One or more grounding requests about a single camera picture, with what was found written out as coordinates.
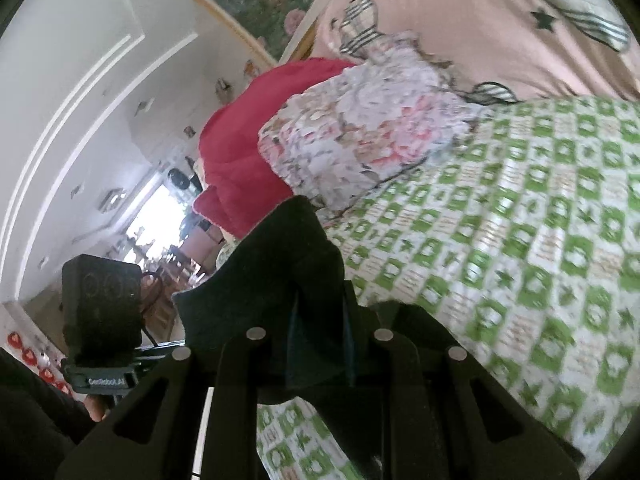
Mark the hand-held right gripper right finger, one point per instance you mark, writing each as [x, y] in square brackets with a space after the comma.
[400, 385]

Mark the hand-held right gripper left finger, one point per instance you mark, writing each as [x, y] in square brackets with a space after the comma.
[235, 385]

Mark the row of red ornaments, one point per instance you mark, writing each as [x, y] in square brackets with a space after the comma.
[37, 360]

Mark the black pants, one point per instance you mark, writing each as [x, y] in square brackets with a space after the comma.
[280, 260]

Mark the person's left hand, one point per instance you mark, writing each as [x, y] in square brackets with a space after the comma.
[97, 407]

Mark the green checkered bed sheet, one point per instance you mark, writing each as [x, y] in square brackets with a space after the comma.
[525, 260]

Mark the bright window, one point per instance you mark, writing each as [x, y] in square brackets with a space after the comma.
[155, 215]

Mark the floral ruffled quilt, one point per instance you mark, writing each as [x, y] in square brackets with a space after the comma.
[360, 130]

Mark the red fleece blanket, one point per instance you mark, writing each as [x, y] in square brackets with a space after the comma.
[235, 160]

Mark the person's dark clothing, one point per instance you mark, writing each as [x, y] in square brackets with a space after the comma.
[35, 425]

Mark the pink duvet with plaid hearts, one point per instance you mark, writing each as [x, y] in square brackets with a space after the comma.
[450, 10]

